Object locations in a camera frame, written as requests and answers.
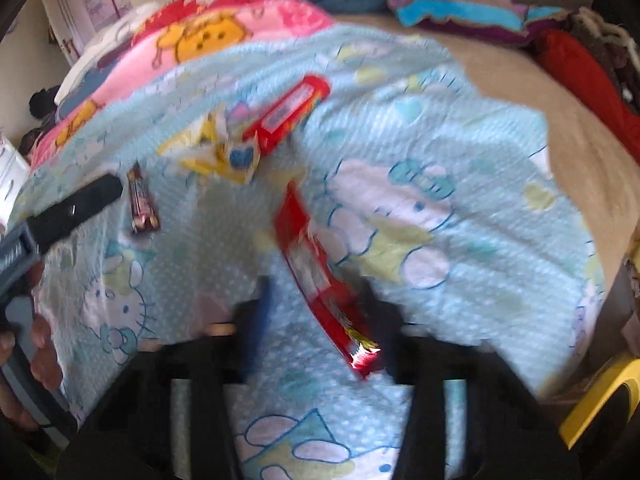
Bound white drawer cabinet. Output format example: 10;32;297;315
0;132;32;227

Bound red pillow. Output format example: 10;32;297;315
534;27;640;162

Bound pile of clothes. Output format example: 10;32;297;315
564;4;640;113

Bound dark bundle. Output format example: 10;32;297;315
22;85;64;163

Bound long red packet white label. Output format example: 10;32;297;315
241;74;332;157

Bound light blue cartoon blanket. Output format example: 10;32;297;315
14;25;609;480

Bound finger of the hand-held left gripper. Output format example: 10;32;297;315
27;174;125;257

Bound person's left hand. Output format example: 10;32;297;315
0;259;65;432

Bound red floral quilt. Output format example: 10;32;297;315
131;0;307;43

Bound white quilt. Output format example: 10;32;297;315
54;2;162;107

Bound red snack wrapper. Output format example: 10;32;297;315
273;182;382;382

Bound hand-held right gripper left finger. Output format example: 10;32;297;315
55;275;281;480

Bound cream wardrobe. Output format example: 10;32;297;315
39;0;132;63

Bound dark shiny candy wrapper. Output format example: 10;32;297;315
125;161;162;235

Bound beige bed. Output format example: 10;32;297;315
329;9;640;313

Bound yellow crumpled wrapper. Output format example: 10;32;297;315
157;109;262;186

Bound pink cartoon blanket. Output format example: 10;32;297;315
29;0;337;173

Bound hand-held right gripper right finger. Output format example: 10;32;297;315
357;280;583;480

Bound yellow trash bin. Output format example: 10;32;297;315
557;349;640;461

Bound purple striped blanket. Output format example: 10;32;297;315
386;0;572;50

